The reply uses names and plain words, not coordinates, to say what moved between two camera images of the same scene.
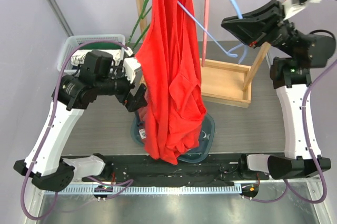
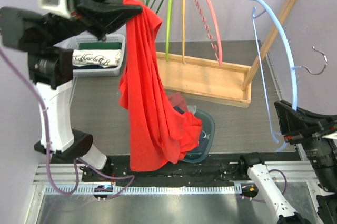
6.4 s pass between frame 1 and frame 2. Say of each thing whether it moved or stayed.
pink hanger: moved
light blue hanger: moved
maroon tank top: moved
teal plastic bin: stayed
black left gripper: moved
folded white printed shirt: stayed
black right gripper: moved
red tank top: moved
